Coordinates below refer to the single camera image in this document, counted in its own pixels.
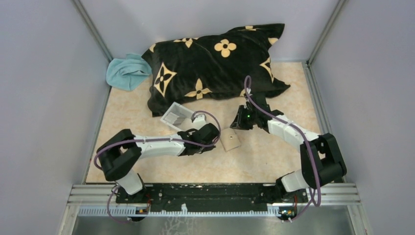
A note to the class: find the aluminium frame rail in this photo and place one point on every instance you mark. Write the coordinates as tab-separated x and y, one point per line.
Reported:
99	200

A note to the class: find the light blue cloth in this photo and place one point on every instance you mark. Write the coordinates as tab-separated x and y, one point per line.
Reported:
128	73

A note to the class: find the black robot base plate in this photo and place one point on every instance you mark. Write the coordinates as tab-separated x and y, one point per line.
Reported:
241	197

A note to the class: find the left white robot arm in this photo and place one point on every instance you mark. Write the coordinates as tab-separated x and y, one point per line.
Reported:
117	157

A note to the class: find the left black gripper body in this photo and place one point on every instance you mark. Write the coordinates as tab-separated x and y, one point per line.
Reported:
202	148

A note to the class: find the white plastic card box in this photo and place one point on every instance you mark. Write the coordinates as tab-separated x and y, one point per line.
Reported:
180	118

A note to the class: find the black floral pillow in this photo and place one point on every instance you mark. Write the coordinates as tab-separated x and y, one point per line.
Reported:
214	66

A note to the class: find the beige card holder wallet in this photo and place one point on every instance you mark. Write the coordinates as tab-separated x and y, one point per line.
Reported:
229	139

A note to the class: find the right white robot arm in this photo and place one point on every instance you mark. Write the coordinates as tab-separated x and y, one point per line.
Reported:
320	156

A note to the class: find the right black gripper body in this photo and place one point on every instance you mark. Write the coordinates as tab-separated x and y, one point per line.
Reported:
246	118

